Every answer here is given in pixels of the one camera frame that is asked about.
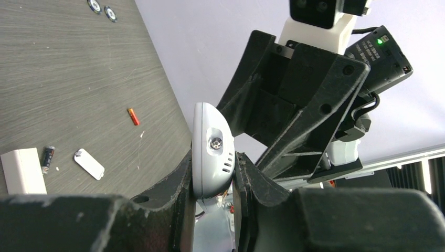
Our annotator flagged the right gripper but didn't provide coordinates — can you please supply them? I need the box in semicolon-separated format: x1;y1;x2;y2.
217;30;370;181

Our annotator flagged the black battery near box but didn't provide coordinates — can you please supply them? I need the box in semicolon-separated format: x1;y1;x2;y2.
41;145;55;174

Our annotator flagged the white remote control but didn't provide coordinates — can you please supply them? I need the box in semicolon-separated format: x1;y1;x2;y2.
192;102;235;214

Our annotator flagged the red battery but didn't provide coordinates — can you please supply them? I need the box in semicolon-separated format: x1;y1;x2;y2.
127;108;140;126

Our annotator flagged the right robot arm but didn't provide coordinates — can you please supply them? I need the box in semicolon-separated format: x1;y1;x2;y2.
217;26;414;183

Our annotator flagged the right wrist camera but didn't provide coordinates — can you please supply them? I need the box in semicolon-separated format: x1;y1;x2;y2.
277;0;371;55

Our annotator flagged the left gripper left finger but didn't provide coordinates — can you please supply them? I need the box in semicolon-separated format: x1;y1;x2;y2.
1;153;196;251

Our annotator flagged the long white box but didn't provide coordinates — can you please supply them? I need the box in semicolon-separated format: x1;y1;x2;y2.
1;148;47;195

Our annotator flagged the white battery cover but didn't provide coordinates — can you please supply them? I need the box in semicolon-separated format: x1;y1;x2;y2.
73;149;105;181

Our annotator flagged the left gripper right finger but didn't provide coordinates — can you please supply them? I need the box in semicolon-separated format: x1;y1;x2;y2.
234;153;444;251

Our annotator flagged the poker chip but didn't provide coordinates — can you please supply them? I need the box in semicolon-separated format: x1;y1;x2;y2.
87;0;102;15
103;6;118;23

